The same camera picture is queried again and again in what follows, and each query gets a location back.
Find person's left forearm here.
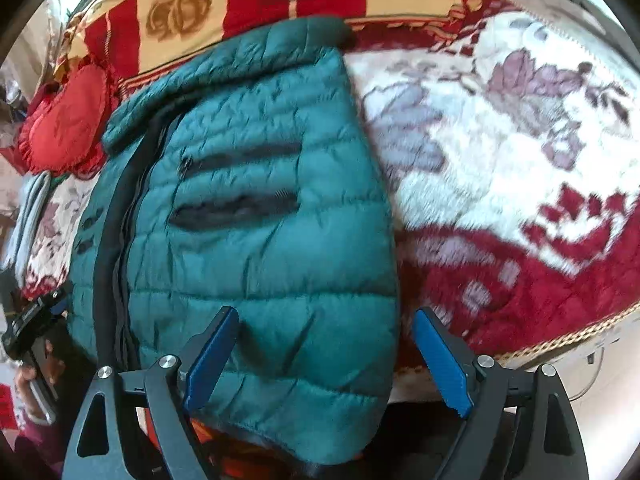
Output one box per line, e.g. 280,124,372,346
12,417,73,471

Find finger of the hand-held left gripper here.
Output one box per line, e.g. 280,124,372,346
20,287,69,326

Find white red floral plush blanket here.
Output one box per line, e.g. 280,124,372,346
20,0,640,401

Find green puffer jacket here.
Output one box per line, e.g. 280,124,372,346
67,16,403,461

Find orange cloth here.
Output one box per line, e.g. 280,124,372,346
187,417,286,480

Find red heart-shaped frilled pillow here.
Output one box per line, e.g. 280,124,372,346
17,57,121,178

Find white bed base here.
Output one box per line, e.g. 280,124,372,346
495,305,640,403

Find light grey folded cloth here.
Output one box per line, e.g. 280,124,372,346
12,170,53,271

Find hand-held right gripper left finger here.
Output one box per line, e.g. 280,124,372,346
62,306,241,480

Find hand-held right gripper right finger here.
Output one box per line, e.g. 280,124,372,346
411,307,591,480

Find person's left hand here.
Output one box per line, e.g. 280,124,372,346
14,336,69,423

